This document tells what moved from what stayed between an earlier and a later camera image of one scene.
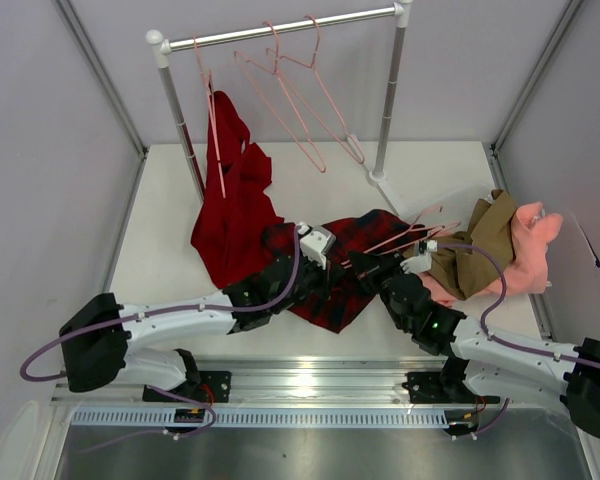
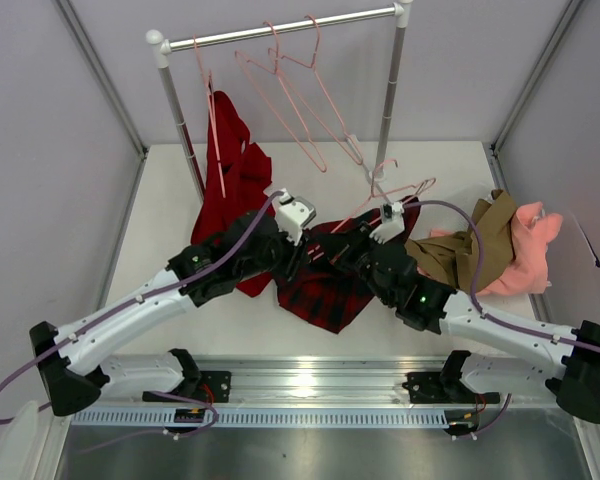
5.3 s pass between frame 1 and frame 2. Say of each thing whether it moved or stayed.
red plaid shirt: moved
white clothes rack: stayed
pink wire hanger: moved
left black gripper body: moved
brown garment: stayed
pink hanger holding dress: stayed
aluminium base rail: stayed
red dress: stayed
